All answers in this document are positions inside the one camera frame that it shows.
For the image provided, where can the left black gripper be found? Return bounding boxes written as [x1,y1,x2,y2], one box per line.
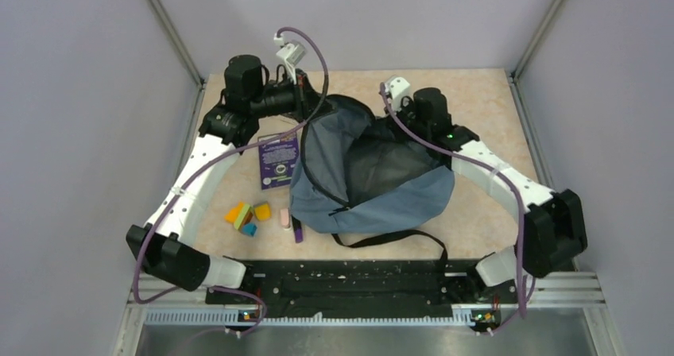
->
[250,68,337,123]

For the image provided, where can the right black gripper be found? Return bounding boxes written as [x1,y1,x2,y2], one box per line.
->
[385,95,432,143]

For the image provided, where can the blue student backpack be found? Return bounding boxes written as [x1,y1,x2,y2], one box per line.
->
[289,95,455,249]

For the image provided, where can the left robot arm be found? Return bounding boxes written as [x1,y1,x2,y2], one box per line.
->
[126,52,329,303]

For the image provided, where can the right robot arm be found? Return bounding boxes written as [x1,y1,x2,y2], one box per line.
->
[379,80,588,302]

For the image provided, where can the purple cover book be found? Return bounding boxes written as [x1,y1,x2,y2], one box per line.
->
[258,133,300,191]

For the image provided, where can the pink eraser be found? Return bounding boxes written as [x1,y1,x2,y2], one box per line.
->
[279,208,292,230]

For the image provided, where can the yellow sharpener block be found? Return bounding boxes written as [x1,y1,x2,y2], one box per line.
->
[254,202,273,222]

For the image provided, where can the purple highlighter pen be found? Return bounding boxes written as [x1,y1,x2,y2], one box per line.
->
[291,217,304,244]

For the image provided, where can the orange yellow sticky notes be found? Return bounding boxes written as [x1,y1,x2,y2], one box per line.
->
[224,202,254,230]

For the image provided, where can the blue small block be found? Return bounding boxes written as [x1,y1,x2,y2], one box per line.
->
[239,222,258,238]

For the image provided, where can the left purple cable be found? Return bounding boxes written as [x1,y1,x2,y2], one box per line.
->
[130,25,331,339]

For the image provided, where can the purple cable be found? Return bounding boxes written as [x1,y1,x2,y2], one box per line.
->
[378,82,538,320]
[130,25,331,339]

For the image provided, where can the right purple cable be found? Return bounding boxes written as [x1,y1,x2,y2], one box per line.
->
[378,82,538,320]

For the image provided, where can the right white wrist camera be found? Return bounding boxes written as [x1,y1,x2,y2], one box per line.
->
[383,75,411,112]

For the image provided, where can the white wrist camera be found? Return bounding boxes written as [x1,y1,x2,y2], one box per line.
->
[273,33,307,76]
[383,75,411,112]

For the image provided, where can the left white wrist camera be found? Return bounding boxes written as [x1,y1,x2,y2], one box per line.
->
[273,33,307,76]

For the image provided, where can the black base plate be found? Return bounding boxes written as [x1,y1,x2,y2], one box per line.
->
[155,257,575,320]

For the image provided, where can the aluminium frame rail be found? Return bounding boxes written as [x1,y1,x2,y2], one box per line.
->
[113,272,626,355]

